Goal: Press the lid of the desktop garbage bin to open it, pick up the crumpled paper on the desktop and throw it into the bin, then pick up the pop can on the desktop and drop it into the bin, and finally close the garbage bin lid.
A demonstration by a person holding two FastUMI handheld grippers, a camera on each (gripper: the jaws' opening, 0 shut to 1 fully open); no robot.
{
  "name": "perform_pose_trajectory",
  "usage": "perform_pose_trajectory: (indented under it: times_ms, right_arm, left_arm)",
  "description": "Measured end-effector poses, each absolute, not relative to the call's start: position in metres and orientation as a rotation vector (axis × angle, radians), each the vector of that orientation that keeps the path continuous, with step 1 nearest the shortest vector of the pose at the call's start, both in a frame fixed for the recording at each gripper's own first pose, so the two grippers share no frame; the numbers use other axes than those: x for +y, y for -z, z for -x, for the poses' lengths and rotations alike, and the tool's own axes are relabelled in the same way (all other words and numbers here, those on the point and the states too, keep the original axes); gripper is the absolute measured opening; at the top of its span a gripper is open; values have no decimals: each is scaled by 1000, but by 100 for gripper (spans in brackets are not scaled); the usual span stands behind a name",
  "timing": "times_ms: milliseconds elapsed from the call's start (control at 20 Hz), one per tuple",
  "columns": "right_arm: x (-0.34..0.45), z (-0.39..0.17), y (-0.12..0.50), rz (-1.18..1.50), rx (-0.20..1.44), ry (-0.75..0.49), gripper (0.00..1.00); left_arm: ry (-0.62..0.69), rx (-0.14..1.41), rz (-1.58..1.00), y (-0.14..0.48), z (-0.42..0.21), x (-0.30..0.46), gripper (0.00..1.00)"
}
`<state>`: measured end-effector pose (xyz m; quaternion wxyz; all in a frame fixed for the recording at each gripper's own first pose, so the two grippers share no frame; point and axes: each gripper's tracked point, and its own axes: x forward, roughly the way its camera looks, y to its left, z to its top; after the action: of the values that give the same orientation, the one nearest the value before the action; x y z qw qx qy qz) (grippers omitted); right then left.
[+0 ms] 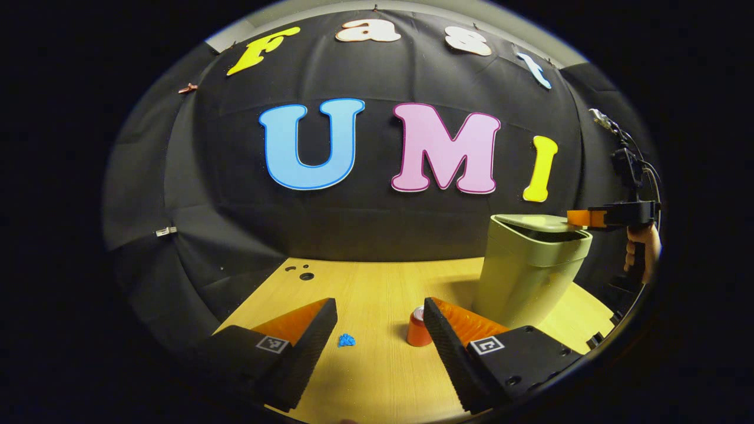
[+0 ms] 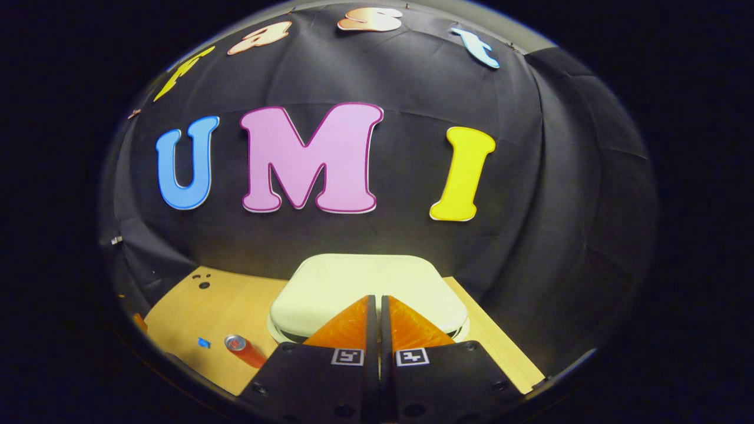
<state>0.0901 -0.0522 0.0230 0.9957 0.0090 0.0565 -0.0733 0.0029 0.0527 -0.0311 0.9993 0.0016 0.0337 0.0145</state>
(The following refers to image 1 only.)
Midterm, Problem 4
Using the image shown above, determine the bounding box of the orange pop can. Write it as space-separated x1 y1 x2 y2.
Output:
406 306 434 347

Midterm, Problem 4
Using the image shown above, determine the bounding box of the black backdrop cloth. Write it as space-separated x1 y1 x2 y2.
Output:
101 9 657 354

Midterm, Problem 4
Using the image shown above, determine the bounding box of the wooden desktop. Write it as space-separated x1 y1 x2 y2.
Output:
213 257 616 424

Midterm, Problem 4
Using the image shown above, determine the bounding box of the pale green desktop garbage bin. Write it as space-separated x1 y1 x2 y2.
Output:
471 214 593 329

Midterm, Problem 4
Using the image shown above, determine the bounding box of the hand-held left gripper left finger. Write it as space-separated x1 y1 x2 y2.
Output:
197 297 338 413

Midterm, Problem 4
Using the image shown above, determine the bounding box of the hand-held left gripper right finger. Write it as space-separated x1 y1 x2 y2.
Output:
423 297 584 415

